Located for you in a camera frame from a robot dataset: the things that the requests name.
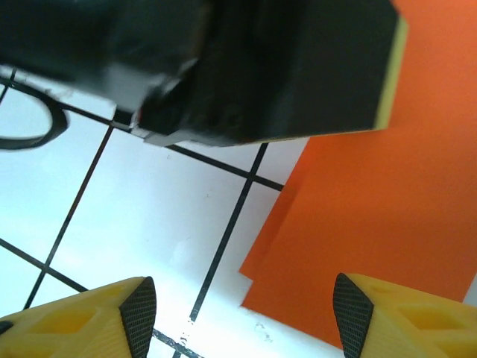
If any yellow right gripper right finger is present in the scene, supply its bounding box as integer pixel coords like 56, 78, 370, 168
332, 272, 477, 358

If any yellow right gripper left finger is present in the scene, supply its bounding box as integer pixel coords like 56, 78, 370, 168
0, 275, 158, 358

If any orange square paper sheet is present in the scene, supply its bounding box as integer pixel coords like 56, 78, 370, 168
238, 0, 477, 352

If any thin black left gripper cable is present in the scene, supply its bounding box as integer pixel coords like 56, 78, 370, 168
0, 78, 71, 151

